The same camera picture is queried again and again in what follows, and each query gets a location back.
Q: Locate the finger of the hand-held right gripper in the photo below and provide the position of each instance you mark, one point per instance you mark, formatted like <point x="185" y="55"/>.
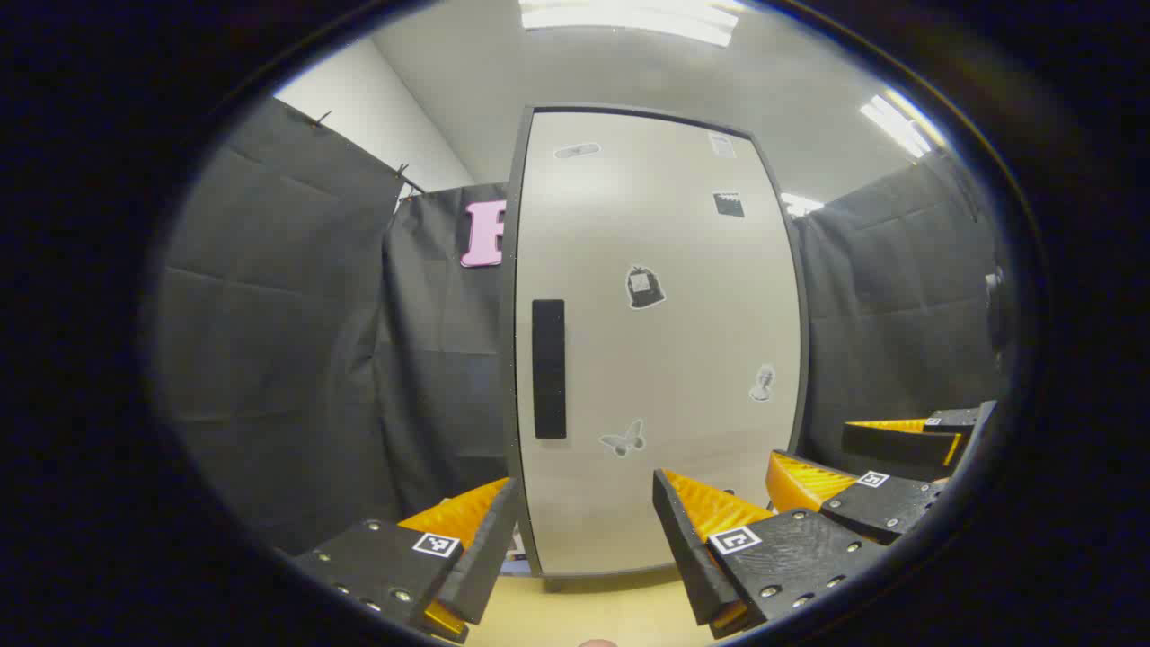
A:
<point x="880" y="508"/>
<point x="898" y="445"/>

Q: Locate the black backdrop cloth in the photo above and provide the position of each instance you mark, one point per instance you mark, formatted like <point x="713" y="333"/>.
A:
<point x="296" y="359"/>

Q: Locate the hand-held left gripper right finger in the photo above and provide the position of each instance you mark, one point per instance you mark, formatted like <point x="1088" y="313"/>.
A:
<point x="687" y="557"/>

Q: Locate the blue book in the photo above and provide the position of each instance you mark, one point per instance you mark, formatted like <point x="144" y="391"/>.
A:
<point x="517" y="566"/>

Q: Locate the grey cabinet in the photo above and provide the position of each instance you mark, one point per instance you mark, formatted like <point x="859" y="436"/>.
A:
<point x="511" y="377"/>

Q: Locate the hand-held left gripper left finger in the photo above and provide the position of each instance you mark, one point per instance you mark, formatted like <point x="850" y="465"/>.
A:
<point x="490" y="548"/>

